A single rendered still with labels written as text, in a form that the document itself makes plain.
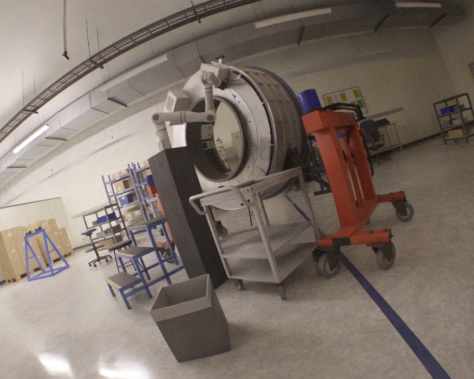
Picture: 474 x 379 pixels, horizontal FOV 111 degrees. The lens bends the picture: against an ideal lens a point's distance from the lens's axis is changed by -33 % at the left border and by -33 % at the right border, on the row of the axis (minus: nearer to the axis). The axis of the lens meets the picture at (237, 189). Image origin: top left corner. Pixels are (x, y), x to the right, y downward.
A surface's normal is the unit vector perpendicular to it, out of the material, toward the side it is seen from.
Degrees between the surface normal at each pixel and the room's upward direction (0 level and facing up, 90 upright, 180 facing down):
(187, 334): 90
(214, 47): 90
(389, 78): 90
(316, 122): 90
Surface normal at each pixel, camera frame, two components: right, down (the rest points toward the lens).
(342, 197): -0.67, 0.26
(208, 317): 0.09, 0.03
